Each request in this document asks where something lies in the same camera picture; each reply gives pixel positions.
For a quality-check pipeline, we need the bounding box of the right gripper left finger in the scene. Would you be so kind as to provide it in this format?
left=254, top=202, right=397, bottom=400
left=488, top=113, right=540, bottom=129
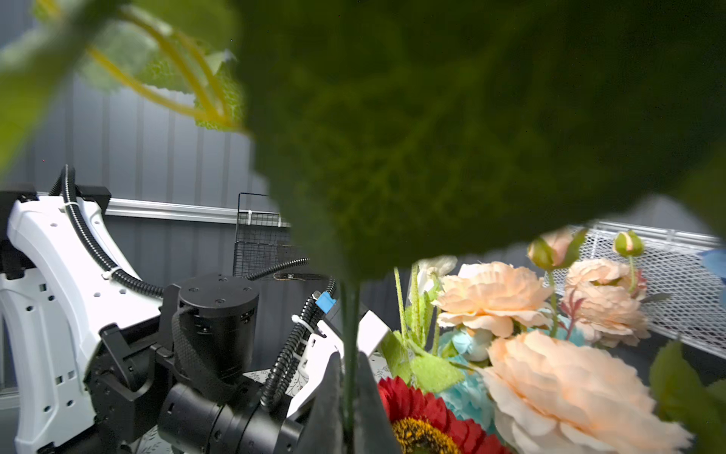
left=294, top=353, right=344, bottom=454

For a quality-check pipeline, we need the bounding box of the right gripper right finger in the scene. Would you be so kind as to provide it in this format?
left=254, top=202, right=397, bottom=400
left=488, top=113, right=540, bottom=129
left=355, top=352, right=402, bottom=454

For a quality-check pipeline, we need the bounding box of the light blue flower stem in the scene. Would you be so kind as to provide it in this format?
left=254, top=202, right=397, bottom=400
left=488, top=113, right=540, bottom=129
left=438, top=328, right=495, bottom=433

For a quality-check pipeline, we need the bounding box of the red sunflower cream peony stem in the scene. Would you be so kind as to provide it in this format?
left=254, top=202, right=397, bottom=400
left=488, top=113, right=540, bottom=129
left=383, top=262, right=692, bottom=453

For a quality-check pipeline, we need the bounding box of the peach peony stem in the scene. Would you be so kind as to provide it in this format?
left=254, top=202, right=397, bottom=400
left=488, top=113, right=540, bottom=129
left=527, top=227, right=650, bottom=348

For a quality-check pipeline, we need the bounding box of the blue hydrangea flower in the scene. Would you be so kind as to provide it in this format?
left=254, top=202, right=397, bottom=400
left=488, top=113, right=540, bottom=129
left=699, top=249, right=726, bottom=284

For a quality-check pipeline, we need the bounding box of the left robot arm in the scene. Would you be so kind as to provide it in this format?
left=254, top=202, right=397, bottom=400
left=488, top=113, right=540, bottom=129
left=1, top=174, right=303, bottom=453

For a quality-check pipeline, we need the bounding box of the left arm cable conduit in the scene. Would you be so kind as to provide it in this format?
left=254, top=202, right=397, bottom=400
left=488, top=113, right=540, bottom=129
left=47, top=163, right=336, bottom=412

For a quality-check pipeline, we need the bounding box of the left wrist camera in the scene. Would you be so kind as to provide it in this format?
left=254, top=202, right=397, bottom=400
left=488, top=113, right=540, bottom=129
left=287, top=291, right=391, bottom=418

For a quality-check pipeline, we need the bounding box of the black wire basket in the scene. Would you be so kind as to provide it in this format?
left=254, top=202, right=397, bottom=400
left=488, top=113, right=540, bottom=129
left=233, top=192, right=328, bottom=282

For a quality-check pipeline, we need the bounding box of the white wire basket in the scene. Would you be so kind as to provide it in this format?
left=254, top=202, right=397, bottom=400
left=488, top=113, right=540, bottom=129
left=580, top=221, right=725, bottom=359

